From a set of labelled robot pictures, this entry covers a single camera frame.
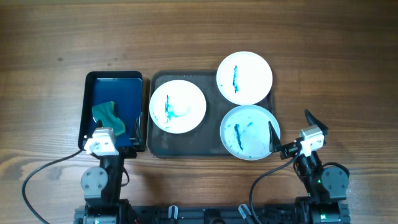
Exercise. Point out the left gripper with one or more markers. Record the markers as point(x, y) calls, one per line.
point(135, 147)

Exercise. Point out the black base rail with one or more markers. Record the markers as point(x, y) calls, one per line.
point(211, 214)

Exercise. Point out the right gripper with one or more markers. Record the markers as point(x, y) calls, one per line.
point(290, 147)

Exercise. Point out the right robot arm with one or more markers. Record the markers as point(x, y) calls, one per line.
point(325, 183)

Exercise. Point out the dark grey serving tray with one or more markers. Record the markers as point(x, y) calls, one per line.
point(202, 141)

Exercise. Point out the black water tray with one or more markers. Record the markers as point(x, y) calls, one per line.
point(124, 88)

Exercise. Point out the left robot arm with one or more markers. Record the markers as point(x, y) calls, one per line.
point(102, 184)

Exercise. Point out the green yellow sponge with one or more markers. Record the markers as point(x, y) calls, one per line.
point(105, 112)

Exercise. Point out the white plate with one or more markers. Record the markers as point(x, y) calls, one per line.
point(244, 132)
point(177, 106)
point(244, 78)

